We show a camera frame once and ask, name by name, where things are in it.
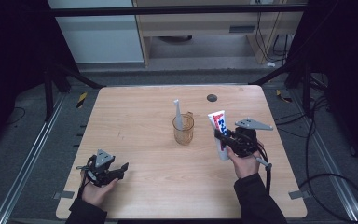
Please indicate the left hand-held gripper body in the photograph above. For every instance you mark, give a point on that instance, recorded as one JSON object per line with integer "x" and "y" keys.
{"x": 101, "y": 171}

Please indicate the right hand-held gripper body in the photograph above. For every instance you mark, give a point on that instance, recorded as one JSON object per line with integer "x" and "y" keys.
{"x": 245, "y": 141}

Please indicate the white toothpaste tube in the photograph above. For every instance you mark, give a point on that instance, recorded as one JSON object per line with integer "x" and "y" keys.
{"x": 218, "y": 119}

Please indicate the amber transparent cup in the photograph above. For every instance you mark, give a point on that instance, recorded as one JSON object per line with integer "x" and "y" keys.
{"x": 183, "y": 135}

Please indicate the white electric toothbrush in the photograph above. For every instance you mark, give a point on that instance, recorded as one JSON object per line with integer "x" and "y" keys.
{"x": 178, "y": 115}

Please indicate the person's left hand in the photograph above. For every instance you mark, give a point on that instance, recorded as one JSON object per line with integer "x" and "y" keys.
{"x": 94, "y": 193}

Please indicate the person's right hand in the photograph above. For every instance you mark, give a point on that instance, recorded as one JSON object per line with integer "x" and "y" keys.
{"x": 247, "y": 166}

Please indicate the dark round table grommet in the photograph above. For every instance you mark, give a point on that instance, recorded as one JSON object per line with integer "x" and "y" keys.
{"x": 212, "y": 98}

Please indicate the yellow black striped tape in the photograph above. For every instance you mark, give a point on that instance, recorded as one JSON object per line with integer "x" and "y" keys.
{"x": 81, "y": 100}
{"x": 283, "y": 97}

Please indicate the black metal stand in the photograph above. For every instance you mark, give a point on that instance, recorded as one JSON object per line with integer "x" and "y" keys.
{"x": 48, "y": 93}
{"x": 306, "y": 93}

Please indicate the small white object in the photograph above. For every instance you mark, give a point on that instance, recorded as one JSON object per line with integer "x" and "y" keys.
{"x": 271, "y": 64}

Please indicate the light wooden desk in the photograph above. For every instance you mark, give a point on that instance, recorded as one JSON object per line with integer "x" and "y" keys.
{"x": 199, "y": 25}

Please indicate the black curtain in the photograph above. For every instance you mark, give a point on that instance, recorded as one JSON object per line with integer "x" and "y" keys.
{"x": 12, "y": 46}
{"x": 348, "y": 62}

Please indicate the white cabinet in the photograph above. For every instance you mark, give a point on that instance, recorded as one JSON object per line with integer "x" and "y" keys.
{"x": 99, "y": 37}

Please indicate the black horizontal bar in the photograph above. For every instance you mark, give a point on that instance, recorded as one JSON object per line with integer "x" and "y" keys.
{"x": 167, "y": 11}

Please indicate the grey table bracket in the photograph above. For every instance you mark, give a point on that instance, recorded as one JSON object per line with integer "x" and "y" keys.
{"x": 63, "y": 195}
{"x": 298, "y": 195}

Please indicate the aluminium floor rail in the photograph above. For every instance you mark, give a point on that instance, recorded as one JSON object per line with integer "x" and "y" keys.
{"x": 332, "y": 168}
{"x": 28, "y": 158}

